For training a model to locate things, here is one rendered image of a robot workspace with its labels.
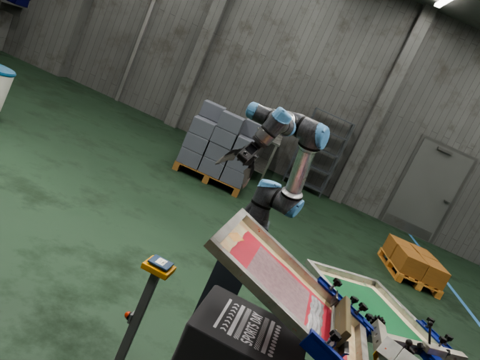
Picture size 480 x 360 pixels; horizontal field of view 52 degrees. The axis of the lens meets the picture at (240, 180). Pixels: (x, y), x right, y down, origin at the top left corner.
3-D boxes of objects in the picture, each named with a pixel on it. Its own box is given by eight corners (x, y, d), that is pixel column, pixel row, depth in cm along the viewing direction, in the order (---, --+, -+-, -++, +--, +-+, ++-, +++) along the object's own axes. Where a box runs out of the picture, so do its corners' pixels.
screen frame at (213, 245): (203, 246, 176) (209, 238, 176) (237, 213, 233) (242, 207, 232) (364, 402, 172) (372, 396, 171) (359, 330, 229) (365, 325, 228)
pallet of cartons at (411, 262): (441, 302, 719) (455, 278, 711) (388, 277, 723) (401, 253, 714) (422, 273, 834) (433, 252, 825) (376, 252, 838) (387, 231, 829)
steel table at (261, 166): (267, 170, 1128) (284, 132, 1107) (261, 186, 945) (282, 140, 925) (238, 157, 1130) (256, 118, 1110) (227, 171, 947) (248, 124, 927)
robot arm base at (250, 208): (243, 209, 277) (250, 193, 275) (267, 221, 276) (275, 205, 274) (240, 216, 262) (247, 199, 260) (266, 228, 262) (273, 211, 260)
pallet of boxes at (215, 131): (240, 188, 858) (268, 126, 834) (236, 198, 784) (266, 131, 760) (181, 161, 858) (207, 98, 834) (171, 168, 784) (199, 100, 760)
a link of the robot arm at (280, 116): (296, 120, 198) (290, 116, 190) (278, 140, 200) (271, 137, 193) (283, 107, 200) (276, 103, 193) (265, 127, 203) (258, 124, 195)
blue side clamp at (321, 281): (309, 288, 227) (320, 278, 225) (310, 285, 232) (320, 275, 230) (357, 335, 225) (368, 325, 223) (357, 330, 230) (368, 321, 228)
